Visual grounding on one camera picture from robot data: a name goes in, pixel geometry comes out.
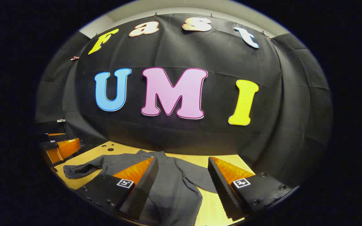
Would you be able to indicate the black backdrop cloth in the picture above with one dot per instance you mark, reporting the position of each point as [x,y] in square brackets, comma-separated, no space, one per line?
[200,141]

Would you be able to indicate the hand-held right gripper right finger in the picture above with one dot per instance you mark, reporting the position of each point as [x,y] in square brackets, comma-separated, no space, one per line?
[222,191]

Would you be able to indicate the small red cloth clip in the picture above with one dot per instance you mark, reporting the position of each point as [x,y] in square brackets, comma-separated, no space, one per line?
[74,58]

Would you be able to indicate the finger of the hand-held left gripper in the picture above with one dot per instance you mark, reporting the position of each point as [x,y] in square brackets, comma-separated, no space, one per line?
[45,137]
[64,148]

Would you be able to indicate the grey collared shirt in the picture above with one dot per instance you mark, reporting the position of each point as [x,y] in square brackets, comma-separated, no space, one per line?
[174,188]

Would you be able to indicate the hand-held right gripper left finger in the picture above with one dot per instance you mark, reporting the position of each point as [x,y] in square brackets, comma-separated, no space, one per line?
[143,188]

